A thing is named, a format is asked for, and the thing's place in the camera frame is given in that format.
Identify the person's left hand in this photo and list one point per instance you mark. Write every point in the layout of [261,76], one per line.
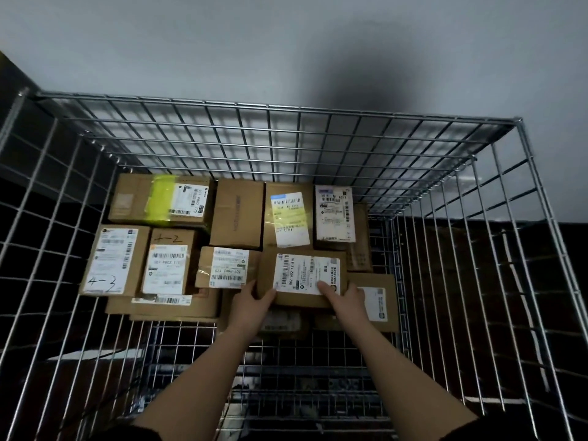
[246,312]

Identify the pile of cardboard parcels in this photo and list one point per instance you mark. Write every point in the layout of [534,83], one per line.
[236,211]

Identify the person's right forearm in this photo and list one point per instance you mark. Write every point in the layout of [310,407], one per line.
[395,385]

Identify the white paper sheet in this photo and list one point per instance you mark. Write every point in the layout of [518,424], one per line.
[92,355]

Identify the labelled brown shipping box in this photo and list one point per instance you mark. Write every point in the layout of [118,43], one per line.
[294,299]

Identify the person's right hand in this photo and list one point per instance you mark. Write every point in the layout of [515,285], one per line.
[351,314]

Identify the person's left forearm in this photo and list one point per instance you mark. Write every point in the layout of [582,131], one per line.
[202,381]

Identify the person's left thumb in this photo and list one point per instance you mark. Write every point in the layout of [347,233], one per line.
[268,298]

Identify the person's right thumb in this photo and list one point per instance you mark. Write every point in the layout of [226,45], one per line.
[328,292]

